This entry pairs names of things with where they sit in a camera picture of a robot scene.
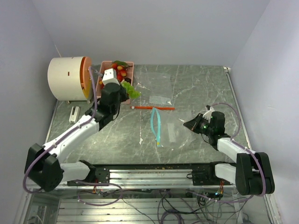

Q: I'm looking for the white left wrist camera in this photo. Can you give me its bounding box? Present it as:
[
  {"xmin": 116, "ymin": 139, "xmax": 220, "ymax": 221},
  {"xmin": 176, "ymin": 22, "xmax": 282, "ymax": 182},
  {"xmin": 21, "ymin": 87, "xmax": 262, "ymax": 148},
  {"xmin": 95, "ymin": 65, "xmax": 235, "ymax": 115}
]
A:
[{"xmin": 102, "ymin": 68, "xmax": 120, "ymax": 85}]

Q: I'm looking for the aluminium frame rail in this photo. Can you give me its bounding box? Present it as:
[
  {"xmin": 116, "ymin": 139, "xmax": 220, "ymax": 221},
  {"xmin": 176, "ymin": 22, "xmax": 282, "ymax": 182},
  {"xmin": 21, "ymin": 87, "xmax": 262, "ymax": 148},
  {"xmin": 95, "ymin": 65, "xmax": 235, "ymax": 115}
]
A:
[{"xmin": 25, "ymin": 168, "xmax": 271, "ymax": 190}]

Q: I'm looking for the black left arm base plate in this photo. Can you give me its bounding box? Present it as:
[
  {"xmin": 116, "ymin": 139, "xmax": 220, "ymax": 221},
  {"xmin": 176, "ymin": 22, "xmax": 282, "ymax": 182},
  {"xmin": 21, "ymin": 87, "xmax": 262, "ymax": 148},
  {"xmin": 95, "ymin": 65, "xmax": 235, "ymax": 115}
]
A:
[{"xmin": 81, "ymin": 168, "xmax": 110, "ymax": 183}]

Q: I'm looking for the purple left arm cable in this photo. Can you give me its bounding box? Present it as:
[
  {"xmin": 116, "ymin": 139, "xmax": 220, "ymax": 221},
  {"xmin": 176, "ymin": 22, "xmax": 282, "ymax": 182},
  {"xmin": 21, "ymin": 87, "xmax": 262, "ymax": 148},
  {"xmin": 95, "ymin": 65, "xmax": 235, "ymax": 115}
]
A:
[{"xmin": 22, "ymin": 65, "xmax": 123, "ymax": 206}]

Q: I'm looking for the red strawberry bunch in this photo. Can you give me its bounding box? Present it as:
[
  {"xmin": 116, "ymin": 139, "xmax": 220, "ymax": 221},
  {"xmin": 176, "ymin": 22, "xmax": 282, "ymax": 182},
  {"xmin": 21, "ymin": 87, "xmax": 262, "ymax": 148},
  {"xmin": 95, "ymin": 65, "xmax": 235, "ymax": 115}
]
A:
[{"xmin": 111, "ymin": 61, "xmax": 133, "ymax": 82}]

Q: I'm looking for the round white drawer organizer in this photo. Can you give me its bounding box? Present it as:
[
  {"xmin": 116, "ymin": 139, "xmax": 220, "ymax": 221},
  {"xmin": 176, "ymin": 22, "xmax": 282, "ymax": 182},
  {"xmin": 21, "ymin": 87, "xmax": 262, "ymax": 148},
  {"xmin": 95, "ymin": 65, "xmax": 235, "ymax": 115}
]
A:
[{"xmin": 47, "ymin": 56, "xmax": 93, "ymax": 101}]

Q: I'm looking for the small white rectangular device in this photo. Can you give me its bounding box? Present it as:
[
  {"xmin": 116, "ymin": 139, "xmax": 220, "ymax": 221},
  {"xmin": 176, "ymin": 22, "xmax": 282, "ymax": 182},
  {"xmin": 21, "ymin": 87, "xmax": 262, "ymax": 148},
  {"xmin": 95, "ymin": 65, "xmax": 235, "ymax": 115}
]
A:
[{"xmin": 69, "ymin": 106, "xmax": 80, "ymax": 123}]

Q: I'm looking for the orange zip bag with vegetables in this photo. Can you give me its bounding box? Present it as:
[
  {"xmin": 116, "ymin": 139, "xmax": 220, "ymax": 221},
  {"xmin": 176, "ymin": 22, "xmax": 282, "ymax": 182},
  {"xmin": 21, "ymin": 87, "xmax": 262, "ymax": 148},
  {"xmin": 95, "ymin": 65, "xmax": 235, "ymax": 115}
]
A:
[{"xmin": 131, "ymin": 72, "xmax": 173, "ymax": 107}]

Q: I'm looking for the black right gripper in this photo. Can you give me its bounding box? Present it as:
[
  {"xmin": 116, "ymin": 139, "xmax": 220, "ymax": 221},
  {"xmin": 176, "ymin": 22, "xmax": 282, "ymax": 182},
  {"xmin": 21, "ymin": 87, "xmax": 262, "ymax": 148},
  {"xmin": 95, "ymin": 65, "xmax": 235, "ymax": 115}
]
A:
[{"xmin": 184, "ymin": 113, "xmax": 214, "ymax": 135}]

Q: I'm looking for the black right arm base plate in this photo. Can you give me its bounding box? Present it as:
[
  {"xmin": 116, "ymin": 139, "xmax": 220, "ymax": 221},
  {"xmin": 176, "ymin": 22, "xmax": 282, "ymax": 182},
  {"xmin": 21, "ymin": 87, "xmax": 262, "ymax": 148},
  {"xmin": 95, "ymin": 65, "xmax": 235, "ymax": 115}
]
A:
[{"xmin": 186, "ymin": 170, "xmax": 230, "ymax": 186}]

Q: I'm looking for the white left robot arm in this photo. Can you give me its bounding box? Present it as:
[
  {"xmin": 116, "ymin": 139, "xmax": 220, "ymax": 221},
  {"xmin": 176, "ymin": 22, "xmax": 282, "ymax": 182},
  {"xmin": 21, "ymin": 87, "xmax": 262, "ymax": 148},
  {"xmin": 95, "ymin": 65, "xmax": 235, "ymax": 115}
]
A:
[{"xmin": 22, "ymin": 81, "xmax": 128, "ymax": 192}]

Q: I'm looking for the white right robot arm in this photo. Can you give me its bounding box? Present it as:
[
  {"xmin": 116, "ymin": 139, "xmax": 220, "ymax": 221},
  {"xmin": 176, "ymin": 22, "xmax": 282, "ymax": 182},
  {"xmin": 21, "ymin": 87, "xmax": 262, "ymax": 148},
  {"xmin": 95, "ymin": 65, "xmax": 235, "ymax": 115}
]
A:
[{"xmin": 183, "ymin": 112, "xmax": 275, "ymax": 196}]

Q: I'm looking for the blue zip bag with strawberries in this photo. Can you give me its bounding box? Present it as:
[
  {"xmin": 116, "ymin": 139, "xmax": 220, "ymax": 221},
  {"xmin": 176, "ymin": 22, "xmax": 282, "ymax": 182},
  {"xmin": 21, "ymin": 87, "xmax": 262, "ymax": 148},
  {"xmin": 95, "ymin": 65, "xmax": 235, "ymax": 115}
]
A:
[{"xmin": 150, "ymin": 108, "xmax": 196, "ymax": 148}]

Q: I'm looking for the green fake grape bunch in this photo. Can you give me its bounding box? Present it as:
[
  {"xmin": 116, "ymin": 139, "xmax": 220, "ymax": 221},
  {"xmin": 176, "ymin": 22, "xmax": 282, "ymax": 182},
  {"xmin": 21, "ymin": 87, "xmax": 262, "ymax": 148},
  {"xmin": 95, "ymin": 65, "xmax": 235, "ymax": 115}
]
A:
[{"xmin": 121, "ymin": 81, "xmax": 141, "ymax": 99}]

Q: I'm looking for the pink perforated plastic basket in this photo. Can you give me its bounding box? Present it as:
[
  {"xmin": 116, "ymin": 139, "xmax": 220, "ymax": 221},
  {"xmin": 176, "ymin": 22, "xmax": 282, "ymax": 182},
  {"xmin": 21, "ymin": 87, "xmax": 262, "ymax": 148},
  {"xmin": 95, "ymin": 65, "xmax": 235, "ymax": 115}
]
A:
[{"xmin": 96, "ymin": 61, "xmax": 134, "ymax": 99}]

